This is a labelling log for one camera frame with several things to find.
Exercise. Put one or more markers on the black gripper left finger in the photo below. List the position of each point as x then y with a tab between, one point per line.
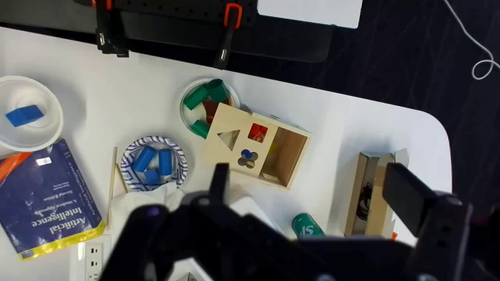
220	182

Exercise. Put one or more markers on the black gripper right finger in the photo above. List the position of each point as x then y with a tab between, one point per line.
412	196

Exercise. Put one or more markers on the wooden lid with shape holes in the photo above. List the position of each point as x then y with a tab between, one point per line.
235	152

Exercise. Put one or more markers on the open wooden tray box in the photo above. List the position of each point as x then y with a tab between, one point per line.
360	182

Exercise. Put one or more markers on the wooden shape sorter toy box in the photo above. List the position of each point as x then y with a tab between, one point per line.
285	157

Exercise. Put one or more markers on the clear plastic container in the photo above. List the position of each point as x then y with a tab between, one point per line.
256	208

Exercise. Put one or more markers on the green wooden block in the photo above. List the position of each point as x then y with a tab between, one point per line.
218	90
196	98
201	129

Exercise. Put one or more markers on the blue wooden block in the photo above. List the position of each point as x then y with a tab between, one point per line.
143	158
151	177
24	115
167	162

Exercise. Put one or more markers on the white paper napkin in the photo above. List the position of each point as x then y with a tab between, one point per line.
151	198

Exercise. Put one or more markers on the small white bowl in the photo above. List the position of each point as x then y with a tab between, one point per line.
185	119

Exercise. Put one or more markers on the brown wooden block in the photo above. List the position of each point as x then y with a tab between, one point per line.
212	110

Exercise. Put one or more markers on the thin wooden stick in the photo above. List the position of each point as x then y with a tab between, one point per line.
123	182
114	173

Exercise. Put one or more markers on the green can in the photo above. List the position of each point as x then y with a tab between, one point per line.
307	227

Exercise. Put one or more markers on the white power strip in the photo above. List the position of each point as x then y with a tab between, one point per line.
93	260

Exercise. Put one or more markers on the black perforated mounting board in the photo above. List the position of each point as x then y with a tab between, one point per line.
173	32

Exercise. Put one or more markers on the blue artificial intelligence textbook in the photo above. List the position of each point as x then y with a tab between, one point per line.
48	208

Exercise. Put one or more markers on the large white bowl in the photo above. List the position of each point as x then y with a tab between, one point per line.
32	137

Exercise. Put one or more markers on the white floor sheet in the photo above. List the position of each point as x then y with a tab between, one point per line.
310	10

